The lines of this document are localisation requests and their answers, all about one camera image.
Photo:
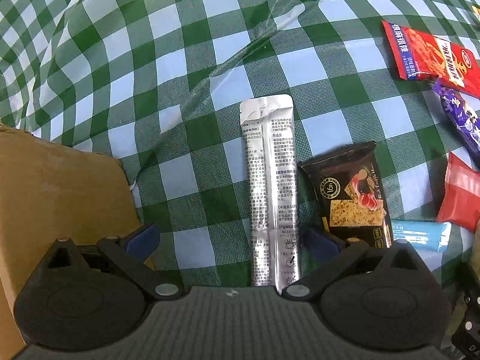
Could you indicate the brown cardboard box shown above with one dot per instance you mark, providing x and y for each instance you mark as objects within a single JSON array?
[{"x": 47, "y": 191}]

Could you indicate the silver stick snack packet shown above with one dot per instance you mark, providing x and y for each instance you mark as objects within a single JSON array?
[{"x": 268, "y": 132}]

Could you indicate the black cracker snack packet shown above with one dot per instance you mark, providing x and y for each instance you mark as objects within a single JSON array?
[{"x": 350, "y": 194}]

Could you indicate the small red snack packet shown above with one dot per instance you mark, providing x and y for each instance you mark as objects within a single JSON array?
[{"x": 461, "y": 200}]

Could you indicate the light blue stick packet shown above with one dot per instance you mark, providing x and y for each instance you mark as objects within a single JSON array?
[{"x": 423, "y": 235}]

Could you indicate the purple chocolate bar packet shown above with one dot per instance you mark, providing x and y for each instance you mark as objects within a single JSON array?
[{"x": 463, "y": 117}]

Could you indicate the green checkered sofa cover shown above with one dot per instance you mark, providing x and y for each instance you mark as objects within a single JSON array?
[{"x": 158, "y": 84}]

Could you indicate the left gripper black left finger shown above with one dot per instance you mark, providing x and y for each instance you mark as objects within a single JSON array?
[{"x": 130, "y": 277}]

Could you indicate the red spicy snack packet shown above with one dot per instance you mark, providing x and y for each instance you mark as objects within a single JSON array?
[{"x": 421, "y": 56}]

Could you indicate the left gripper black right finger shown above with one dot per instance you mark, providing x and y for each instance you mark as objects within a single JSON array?
[{"x": 336, "y": 258}]

